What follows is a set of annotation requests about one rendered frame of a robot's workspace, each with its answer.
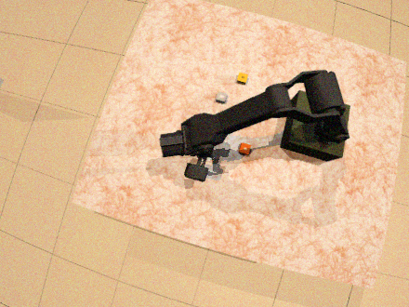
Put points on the orange block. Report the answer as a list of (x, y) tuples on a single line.
[(244, 148)]

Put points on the yellow block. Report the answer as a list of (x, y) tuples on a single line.
[(242, 77)]

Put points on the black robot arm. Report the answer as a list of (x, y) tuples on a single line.
[(201, 132)]

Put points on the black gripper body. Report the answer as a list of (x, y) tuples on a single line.
[(197, 172)]

